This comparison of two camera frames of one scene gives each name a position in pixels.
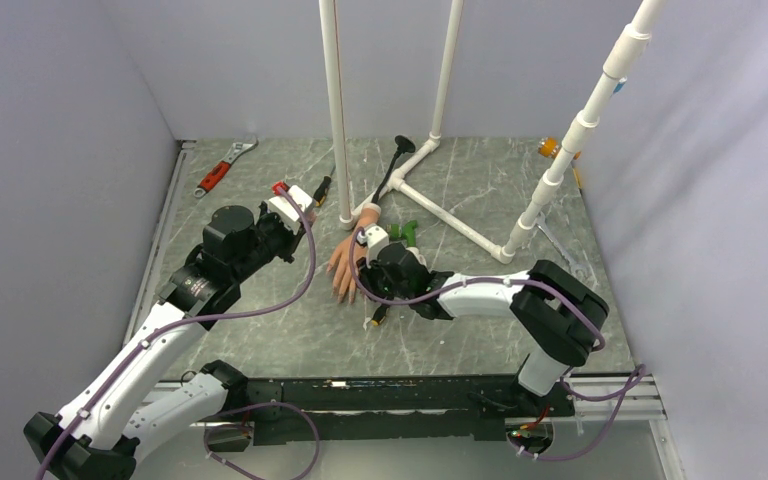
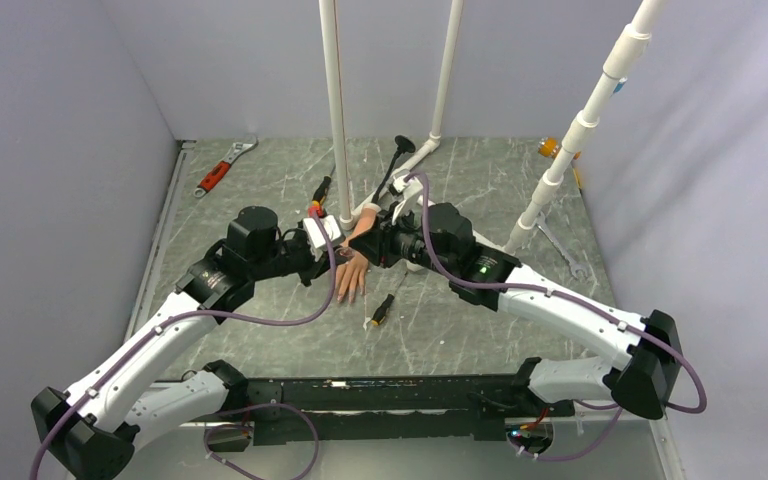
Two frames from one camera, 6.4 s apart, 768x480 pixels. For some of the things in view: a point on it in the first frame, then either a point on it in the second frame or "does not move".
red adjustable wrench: (212, 179) does not move
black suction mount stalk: (402, 143) does not move
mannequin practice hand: (340, 263) does not move
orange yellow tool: (549, 146) does not move
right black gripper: (367, 276) → (378, 245)
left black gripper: (292, 239) → (314, 266)
